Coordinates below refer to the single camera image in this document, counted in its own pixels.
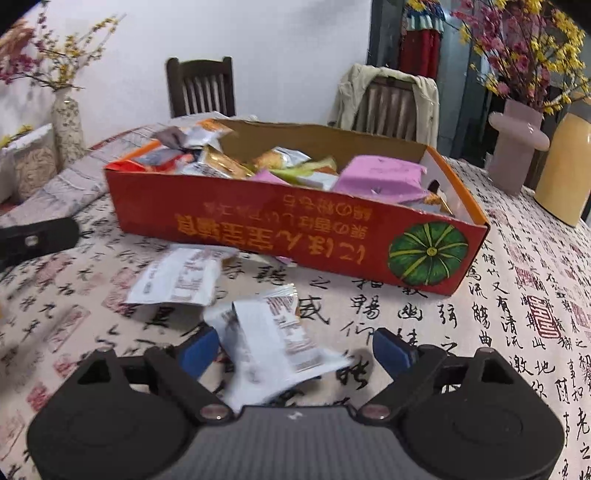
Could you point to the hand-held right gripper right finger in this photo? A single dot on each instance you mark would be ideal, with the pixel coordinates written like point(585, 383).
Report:
point(392, 353)

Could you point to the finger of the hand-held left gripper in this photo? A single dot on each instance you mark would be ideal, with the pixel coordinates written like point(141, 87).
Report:
point(46, 237)

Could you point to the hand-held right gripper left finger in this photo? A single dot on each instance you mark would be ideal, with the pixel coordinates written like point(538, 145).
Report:
point(198, 350)

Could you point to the white snack packet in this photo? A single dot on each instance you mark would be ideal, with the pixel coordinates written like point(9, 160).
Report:
point(268, 350)
point(180, 277)

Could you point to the orange cardboard box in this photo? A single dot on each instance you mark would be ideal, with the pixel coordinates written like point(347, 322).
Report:
point(277, 230)

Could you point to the pink snack packet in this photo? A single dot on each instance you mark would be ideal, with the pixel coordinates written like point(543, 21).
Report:
point(378, 177)

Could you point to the heap of assorted snacks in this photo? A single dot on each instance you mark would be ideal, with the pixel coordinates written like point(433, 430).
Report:
point(221, 166)

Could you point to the grey pink patterned cloth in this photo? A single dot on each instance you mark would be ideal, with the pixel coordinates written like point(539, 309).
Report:
point(69, 184)

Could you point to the slim floral ceramic vase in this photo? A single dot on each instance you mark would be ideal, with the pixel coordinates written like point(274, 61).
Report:
point(68, 124)

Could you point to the thin yellow flower twigs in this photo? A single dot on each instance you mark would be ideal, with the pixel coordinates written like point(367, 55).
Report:
point(69, 46)

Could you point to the dark wooden chair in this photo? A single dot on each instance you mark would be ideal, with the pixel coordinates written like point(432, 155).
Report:
point(198, 64)

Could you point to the pink glass vase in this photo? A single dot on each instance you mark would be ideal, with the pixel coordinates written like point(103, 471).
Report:
point(512, 152)

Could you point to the brown slatted wooden chair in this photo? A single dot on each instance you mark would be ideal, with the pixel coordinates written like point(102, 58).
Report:
point(392, 108)

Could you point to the yellow thermos jug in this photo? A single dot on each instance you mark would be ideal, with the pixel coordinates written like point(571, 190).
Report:
point(568, 175)

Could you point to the chair with beige jacket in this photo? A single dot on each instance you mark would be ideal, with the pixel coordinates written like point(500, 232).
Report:
point(353, 92)

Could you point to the dark framed glass door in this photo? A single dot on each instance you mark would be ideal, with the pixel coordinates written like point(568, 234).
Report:
point(457, 92)

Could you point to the red hanging garment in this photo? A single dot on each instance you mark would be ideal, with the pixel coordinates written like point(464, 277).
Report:
point(418, 50)

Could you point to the yellow and pink blossom branches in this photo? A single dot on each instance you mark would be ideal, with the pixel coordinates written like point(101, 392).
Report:
point(521, 60)

